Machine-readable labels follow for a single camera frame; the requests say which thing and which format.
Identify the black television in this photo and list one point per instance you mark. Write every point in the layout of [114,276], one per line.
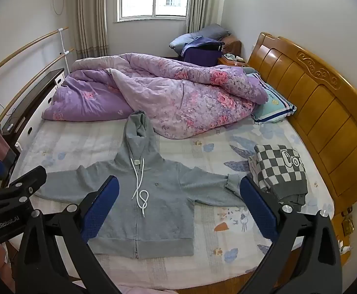
[34,95]

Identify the striped beige curtain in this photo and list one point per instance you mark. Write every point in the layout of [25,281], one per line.
[88,15]
[203,0]

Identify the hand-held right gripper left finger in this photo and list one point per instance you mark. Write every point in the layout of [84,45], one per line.
[102,208]

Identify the grey zip hoodie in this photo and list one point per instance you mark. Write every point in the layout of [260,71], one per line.
[166,190]

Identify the striped teal pillow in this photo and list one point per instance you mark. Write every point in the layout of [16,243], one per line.
[273,101]

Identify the wooden headboard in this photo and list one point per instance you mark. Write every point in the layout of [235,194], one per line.
[325,104]

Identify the wooden nightstand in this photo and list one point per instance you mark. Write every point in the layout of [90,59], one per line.
[227,62]

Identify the grey blue pillow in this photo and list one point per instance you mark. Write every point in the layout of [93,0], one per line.
[209,32]

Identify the white power strip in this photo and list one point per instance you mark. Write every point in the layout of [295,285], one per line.
[345,248]

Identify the white side board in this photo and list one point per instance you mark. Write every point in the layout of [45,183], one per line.
[33,122]

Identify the purple floral quilt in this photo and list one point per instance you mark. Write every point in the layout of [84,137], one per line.
[181,98]

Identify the white rail stand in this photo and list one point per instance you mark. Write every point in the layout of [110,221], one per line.
[62,43]

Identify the checkered knit sweater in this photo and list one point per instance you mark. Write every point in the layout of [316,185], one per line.
[276,165]

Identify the dark purple cloth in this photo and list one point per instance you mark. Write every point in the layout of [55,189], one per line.
[199,55]

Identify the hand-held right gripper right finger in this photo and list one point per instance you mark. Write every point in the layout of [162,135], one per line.
[258,208]

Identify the printed bed sheet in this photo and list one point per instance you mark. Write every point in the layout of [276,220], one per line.
[212,159]

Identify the brown cloth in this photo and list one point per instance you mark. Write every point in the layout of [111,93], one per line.
[232,44]

